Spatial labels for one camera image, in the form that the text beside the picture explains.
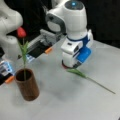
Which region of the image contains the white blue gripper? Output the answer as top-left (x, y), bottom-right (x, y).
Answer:
top-left (60, 29), bottom-right (93, 70)

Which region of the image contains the red tulip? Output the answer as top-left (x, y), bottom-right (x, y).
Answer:
top-left (62, 64), bottom-right (116, 94)
top-left (17, 27), bottom-right (28, 79)

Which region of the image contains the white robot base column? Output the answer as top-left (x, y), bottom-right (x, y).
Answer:
top-left (0, 0), bottom-right (23, 68)

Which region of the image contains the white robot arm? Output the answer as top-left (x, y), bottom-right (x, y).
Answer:
top-left (45, 0), bottom-right (93, 68)

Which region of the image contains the brown wooden cylinder vase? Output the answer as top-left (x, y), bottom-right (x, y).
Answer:
top-left (15, 68), bottom-right (40, 101)

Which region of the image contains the orange block left edge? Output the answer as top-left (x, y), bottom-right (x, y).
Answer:
top-left (5, 76), bottom-right (14, 84)

